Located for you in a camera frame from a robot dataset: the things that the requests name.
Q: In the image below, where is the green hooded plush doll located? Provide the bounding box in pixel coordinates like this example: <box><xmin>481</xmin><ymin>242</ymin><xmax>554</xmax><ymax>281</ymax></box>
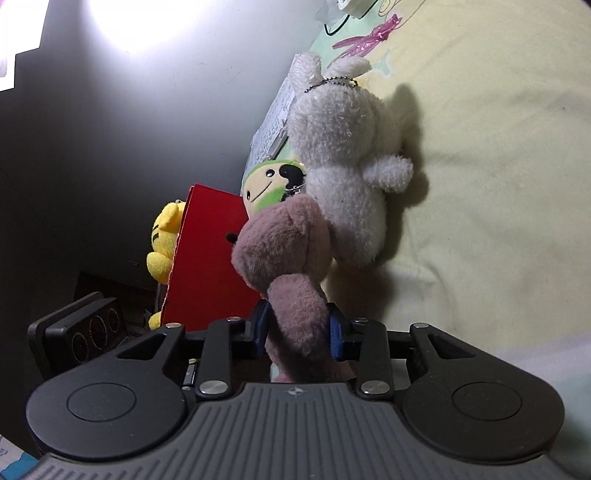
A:
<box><xmin>242</xmin><ymin>160</ymin><xmax>305</xmax><ymax>217</ymax></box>

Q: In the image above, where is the white power strip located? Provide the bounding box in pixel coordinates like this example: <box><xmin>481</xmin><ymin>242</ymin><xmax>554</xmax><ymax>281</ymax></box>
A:
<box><xmin>338</xmin><ymin>0</ymin><xmax>377</xmax><ymax>19</ymax></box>

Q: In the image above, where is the red cardboard box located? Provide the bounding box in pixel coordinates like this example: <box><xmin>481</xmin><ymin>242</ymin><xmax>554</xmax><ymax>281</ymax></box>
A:
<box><xmin>160</xmin><ymin>184</ymin><xmax>259</xmax><ymax>331</ymax></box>

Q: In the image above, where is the yellow tiger plush toy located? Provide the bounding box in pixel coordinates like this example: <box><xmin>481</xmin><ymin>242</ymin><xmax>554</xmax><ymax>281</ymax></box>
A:
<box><xmin>145</xmin><ymin>198</ymin><xmax>188</xmax><ymax>331</ymax></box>

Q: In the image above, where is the handwritten paper notebook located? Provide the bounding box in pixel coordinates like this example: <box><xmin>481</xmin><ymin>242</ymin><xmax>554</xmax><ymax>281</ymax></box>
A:
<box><xmin>249</xmin><ymin>78</ymin><xmax>294</xmax><ymax>165</ymax></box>

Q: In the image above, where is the cartoon bear bed sheet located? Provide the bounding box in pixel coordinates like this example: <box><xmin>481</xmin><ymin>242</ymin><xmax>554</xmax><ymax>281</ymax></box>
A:
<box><xmin>311</xmin><ymin>1</ymin><xmax>590</xmax><ymax>479</ymax></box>

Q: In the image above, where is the mauve plush toy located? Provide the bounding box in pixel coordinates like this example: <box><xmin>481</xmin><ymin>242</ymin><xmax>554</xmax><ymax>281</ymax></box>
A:
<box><xmin>231</xmin><ymin>194</ymin><xmax>355</xmax><ymax>383</ymax></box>

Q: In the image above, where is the grey white bunny plush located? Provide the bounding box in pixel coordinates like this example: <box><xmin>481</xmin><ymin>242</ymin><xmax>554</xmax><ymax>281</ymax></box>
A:
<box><xmin>287</xmin><ymin>52</ymin><xmax>414</xmax><ymax>268</ymax></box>

